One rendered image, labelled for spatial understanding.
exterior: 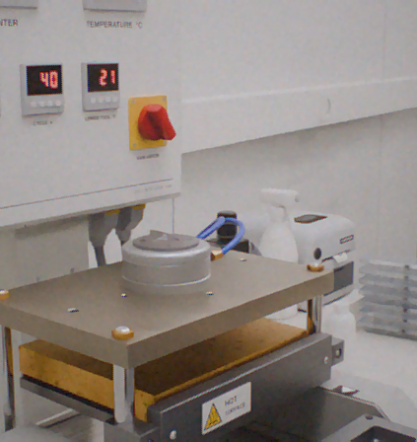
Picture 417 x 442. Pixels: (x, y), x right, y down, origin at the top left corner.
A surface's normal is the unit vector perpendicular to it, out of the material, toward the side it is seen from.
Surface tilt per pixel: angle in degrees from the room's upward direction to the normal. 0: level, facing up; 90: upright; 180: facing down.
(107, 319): 0
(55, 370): 90
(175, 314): 0
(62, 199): 90
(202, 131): 90
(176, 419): 90
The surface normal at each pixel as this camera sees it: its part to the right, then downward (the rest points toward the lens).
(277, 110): 0.86, 0.10
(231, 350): 0.00, -0.98
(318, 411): -0.65, 0.15
